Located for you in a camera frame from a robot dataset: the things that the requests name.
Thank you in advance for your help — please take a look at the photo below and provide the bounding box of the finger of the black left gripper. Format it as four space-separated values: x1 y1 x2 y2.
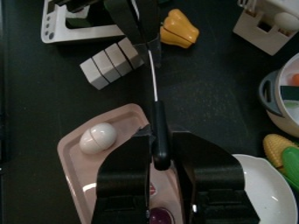
135 0 163 68
105 0 150 46

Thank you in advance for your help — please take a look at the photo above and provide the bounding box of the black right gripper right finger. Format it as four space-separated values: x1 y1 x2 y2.
170 130 262 224

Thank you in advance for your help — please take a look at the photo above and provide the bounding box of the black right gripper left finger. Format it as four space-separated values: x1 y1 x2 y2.
91 124 155 224

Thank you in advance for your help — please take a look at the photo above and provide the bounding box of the white toy egg half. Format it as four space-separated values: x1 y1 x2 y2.
90 122 118 147
79 128 105 155

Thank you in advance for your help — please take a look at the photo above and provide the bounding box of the yellow toy bell pepper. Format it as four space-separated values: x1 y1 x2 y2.
159 8 202 49

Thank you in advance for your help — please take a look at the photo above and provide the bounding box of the pink plastic tray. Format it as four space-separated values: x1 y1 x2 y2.
57 102 185 224

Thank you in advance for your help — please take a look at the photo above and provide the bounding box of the purple round toy vegetable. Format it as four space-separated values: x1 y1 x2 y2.
149 206 175 224

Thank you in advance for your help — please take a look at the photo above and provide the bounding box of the white sliced toy loaf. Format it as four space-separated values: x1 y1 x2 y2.
79 38 146 90

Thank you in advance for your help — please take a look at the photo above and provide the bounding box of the toy corn with green husk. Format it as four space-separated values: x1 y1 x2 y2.
262 133 299 192

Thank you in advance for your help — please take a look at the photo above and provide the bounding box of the white utensil holder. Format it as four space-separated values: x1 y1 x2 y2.
233 0 299 56

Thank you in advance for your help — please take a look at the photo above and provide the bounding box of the white pan with grey handle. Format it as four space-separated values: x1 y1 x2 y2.
232 153 299 224

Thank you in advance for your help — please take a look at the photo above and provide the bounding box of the white pot with grey handles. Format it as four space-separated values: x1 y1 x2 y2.
257 52 299 138

